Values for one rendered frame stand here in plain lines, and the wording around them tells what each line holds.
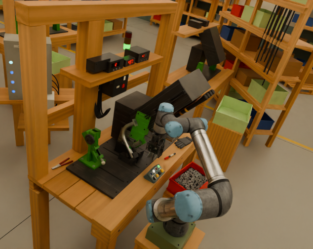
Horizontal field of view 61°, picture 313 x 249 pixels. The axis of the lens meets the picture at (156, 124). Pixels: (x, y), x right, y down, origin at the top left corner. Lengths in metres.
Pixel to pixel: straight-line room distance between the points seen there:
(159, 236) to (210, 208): 0.60
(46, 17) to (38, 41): 0.12
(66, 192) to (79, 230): 0.95
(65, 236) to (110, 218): 1.07
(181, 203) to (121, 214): 0.69
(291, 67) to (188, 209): 3.49
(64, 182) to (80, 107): 0.51
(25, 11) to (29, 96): 0.43
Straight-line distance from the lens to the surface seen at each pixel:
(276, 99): 4.43
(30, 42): 1.44
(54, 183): 1.89
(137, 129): 1.97
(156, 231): 1.61
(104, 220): 1.67
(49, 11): 1.47
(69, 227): 2.76
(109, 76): 1.76
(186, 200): 1.05
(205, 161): 1.20
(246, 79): 4.74
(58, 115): 1.88
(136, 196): 1.81
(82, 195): 1.81
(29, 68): 1.50
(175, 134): 1.24
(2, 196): 3.08
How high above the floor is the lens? 2.22
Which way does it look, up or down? 31 degrees down
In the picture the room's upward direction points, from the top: 13 degrees clockwise
